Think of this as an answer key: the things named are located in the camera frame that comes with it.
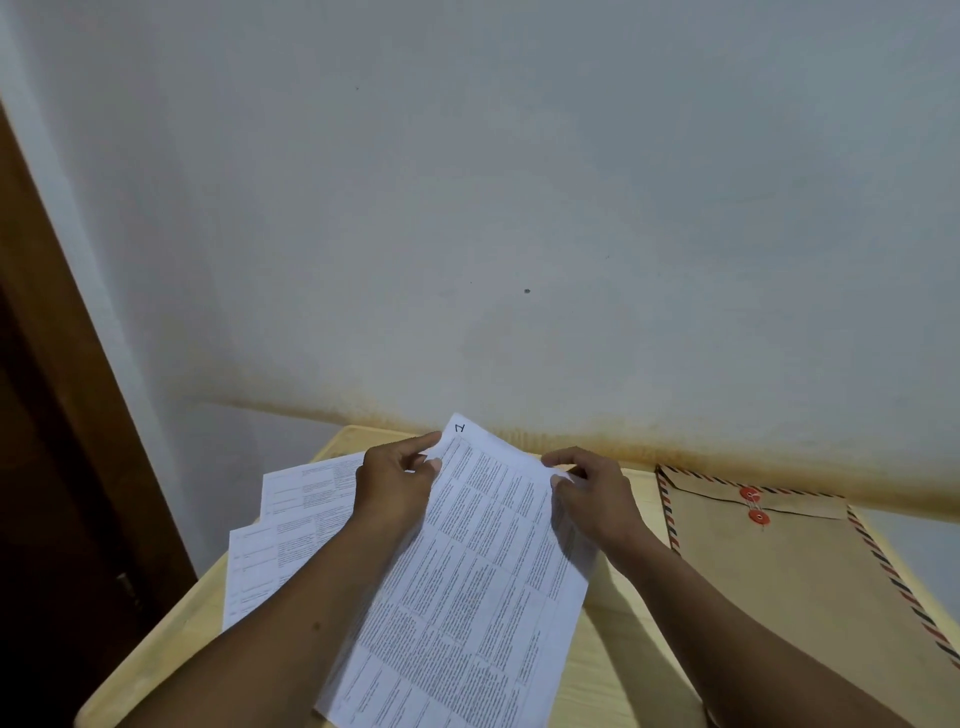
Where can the person's right forearm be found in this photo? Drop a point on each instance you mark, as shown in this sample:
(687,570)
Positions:
(735,652)

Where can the dark wooden door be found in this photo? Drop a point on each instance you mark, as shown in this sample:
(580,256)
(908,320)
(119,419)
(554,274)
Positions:
(45,562)

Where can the brown wooden door frame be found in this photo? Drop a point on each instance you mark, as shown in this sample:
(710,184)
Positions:
(75,360)

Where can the person's left forearm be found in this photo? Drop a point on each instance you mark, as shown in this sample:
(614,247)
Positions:
(285,637)

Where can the printed paper sheet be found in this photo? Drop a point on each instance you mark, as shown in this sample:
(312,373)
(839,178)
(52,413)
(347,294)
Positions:
(465,600)

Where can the person's left hand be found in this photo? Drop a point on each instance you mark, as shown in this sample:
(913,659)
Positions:
(390,491)

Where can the metal door hinge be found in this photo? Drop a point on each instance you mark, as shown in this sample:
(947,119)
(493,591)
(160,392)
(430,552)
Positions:
(129,594)

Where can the person's right hand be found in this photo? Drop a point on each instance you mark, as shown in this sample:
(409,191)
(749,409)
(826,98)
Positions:
(600,510)

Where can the brown envelope with striped edge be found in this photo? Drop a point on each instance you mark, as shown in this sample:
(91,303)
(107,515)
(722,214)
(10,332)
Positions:
(810,585)

